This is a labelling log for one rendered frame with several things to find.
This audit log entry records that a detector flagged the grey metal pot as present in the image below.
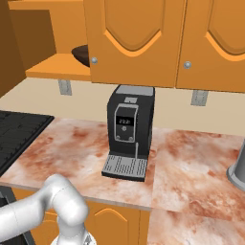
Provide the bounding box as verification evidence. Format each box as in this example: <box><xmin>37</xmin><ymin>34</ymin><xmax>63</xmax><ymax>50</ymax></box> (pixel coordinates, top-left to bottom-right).
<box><xmin>226</xmin><ymin>150</ymin><xmax>245</xmax><ymax>193</ymax></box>

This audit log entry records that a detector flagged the black hob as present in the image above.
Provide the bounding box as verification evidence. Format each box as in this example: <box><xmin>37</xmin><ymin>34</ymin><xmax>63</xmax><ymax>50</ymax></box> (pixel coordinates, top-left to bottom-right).
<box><xmin>0</xmin><ymin>109</ymin><xmax>56</xmax><ymax>177</ymax></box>

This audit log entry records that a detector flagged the dark brown bowl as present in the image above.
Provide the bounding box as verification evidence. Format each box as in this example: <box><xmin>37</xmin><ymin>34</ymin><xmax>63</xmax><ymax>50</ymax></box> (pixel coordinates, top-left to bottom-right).
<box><xmin>71</xmin><ymin>44</ymin><xmax>91</xmax><ymax>68</ymax></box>

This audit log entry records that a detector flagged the orange base cupboard door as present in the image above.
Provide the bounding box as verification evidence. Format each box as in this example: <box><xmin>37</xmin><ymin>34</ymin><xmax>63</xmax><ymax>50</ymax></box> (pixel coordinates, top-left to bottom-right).
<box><xmin>11</xmin><ymin>187</ymin><xmax>61</xmax><ymax>245</ymax></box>
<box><xmin>85</xmin><ymin>200</ymin><xmax>142</xmax><ymax>245</ymax></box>

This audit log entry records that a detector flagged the open orange cabinet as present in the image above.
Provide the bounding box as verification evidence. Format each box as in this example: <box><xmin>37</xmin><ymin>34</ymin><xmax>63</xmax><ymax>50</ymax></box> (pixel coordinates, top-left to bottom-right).
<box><xmin>7</xmin><ymin>0</ymin><xmax>92</xmax><ymax>82</ymax></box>

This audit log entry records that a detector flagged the grey wall socket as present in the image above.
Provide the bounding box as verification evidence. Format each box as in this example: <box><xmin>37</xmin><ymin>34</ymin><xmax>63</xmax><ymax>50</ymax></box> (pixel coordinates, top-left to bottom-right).
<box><xmin>57</xmin><ymin>79</ymin><xmax>73</xmax><ymax>97</ymax></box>
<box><xmin>190</xmin><ymin>90</ymin><xmax>210</xmax><ymax>107</ymax></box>

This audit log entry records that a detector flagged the black coffee machine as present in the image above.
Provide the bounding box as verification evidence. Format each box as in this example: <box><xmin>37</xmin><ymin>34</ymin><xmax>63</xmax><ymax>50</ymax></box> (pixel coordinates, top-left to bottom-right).
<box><xmin>100</xmin><ymin>84</ymin><xmax>156</xmax><ymax>183</ymax></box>

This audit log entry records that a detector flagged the orange cabinet door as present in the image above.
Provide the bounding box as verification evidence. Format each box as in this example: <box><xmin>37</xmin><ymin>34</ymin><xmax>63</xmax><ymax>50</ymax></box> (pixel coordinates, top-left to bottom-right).
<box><xmin>83</xmin><ymin>0</ymin><xmax>187</xmax><ymax>89</ymax></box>
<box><xmin>175</xmin><ymin>0</ymin><xmax>245</xmax><ymax>94</ymax></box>

